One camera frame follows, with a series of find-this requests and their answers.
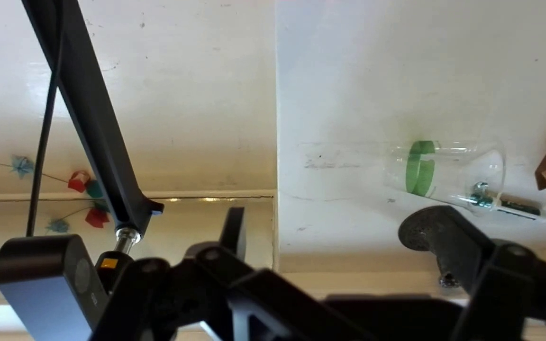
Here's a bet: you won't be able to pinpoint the blue paper flower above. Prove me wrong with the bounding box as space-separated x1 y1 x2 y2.
45 218 71 234

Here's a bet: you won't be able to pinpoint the camera on mount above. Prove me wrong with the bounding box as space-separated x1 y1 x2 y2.
0 0 165 341

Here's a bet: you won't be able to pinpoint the clear plastic cup green band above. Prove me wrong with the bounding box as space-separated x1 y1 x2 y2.
384 139 509 215

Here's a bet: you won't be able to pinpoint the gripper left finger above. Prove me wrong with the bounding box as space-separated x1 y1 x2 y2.
91 207 373 341

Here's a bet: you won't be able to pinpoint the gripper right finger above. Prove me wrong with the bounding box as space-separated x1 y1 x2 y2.
398 205 546 341

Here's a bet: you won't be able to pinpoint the black cable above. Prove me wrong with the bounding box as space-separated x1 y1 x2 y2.
26 0 66 237

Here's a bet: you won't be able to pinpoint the red and green paper flowers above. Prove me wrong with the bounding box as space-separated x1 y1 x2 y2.
67 170 111 229

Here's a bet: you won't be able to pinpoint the small teal metal piece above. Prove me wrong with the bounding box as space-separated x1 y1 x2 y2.
466 182 495 210

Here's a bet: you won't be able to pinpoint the blue paper star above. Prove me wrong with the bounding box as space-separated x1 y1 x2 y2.
9 155 35 179

